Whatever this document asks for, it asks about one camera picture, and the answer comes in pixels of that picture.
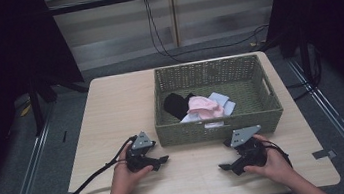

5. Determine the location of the green woven basket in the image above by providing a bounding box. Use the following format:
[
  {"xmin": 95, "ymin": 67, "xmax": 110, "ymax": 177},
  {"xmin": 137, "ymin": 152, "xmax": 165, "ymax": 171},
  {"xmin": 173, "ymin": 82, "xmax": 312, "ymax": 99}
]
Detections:
[{"xmin": 147, "ymin": 50, "xmax": 288, "ymax": 149}]

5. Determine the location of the dark curtain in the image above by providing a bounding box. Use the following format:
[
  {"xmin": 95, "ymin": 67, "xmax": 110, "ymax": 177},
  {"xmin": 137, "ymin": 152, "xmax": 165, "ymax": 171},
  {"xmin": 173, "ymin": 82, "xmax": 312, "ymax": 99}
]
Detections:
[
  {"xmin": 0, "ymin": 0, "xmax": 100, "ymax": 194},
  {"xmin": 260, "ymin": 0, "xmax": 344, "ymax": 131}
]

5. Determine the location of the black floor cable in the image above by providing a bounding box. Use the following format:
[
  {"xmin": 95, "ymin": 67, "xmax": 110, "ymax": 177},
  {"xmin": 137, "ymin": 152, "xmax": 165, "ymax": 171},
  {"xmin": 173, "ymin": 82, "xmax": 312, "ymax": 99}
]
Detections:
[{"xmin": 281, "ymin": 56, "xmax": 326, "ymax": 103}]

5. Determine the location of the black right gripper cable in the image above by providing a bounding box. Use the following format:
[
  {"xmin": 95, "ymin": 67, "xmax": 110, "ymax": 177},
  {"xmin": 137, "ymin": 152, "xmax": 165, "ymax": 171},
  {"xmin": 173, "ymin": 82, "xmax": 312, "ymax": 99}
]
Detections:
[{"xmin": 259, "ymin": 136, "xmax": 293, "ymax": 172}]

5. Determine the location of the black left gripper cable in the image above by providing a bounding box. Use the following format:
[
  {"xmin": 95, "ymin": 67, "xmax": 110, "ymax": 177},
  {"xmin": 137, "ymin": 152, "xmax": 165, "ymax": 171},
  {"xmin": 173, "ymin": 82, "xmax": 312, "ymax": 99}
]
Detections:
[{"xmin": 44, "ymin": 134, "xmax": 146, "ymax": 194}]

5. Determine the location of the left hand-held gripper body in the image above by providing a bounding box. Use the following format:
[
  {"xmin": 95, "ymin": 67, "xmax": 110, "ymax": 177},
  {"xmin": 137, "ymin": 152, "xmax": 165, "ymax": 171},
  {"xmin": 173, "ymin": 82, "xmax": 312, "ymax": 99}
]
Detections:
[{"xmin": 121, "ymin": 129, "xmax": 160, "ymax": 174}]

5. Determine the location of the black metal stand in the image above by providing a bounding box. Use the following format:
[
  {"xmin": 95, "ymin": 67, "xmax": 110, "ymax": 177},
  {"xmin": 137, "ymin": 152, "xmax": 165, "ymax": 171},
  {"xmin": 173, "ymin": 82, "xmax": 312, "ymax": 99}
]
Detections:
[{"xmin": 25, "ymin": 67, "xmax": 95, "ymax": 137}]

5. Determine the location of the black sock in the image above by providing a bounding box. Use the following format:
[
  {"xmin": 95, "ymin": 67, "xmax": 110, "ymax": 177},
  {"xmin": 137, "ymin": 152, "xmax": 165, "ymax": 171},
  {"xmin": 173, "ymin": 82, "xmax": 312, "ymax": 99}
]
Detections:
[{"xmin": 162, "ymin": 89, "xmax": 199, "ymax": 123}]

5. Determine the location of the person's right hand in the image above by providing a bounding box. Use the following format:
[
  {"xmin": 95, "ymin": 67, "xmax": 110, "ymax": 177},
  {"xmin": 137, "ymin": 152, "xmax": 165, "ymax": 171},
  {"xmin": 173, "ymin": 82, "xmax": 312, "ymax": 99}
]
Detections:
[{"xmin": 239, "ymin": 129, "xmax": 296, "ymax": 190}]

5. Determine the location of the black wall cable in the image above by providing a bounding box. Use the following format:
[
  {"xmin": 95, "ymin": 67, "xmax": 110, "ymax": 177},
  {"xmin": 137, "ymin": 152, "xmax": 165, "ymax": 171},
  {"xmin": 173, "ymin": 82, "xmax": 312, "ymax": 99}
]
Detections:
[
  {"xmin": 146, "ymin": 0, "xmax": 272, "ymax": 61},
  {"xmin": 143, "ymin": 0, "xmax": 192, "ymax": 68}
]

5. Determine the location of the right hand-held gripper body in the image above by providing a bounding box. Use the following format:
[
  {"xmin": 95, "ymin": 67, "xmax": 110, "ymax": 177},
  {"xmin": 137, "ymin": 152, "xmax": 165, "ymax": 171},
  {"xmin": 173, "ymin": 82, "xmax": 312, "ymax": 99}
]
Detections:
[{"xmin": 227, "ymin": 123, "xmax": 270, "ymax": 173}]

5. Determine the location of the yellow floor scrap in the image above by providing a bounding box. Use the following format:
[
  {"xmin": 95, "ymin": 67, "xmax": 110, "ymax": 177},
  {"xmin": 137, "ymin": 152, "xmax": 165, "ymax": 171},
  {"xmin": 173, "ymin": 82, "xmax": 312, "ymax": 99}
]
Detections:
[{"xmin": 19, "ymin": 103, "xmax": 33, "ymax": 118}]

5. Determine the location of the pink sock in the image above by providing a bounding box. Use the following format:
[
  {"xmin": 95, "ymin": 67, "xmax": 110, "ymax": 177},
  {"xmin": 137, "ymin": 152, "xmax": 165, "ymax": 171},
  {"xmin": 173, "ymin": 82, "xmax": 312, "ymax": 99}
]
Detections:
[{"xmin": 185, "ymin": 91, "xmax": 227, "ymax": 123}]

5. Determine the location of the metal floor rail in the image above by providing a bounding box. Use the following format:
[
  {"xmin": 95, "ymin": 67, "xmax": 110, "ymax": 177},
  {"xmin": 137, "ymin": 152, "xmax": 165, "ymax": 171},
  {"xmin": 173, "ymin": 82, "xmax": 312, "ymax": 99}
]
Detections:
[
  {"xmin": 0, "ymin": 101, "xmax": 67, "ymax": 194},
  {"xmin": 285, "ymin": 51, "xmax": 344, "ymax": 194}
]

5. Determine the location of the person's left hand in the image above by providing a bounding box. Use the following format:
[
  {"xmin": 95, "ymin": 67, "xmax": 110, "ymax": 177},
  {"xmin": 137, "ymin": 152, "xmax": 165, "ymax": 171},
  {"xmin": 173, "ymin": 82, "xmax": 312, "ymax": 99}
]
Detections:
[{"xmin": 104, "ymin": 139, "xmax": 157, "ymax": 194}]

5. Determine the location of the white sock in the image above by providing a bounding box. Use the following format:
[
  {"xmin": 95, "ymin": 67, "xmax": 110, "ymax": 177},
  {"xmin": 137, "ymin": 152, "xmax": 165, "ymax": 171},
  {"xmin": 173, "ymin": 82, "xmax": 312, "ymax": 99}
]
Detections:
[{"xmin": 176, "ymin": 89, "xmax": 240, "ymax": 133}]

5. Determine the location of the wooden vertical strip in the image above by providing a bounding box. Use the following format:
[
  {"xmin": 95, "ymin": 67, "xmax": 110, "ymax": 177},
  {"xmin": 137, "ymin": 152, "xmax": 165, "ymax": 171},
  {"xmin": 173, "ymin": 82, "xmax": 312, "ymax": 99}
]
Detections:
[{"xmin": 168, "ymin": 0, "xmax": 184, "ymax": 48}]

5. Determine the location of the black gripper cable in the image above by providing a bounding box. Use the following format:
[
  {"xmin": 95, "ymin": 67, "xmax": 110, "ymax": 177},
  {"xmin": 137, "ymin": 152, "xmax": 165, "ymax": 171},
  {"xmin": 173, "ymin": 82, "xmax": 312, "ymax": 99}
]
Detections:
[
  {"xmin": 44, "ymin": 134, "xmax": 146, "ymax": 194},
  {"xmin": 259, "ymin": 136, "xmax": 293, "ymax": 172}
]

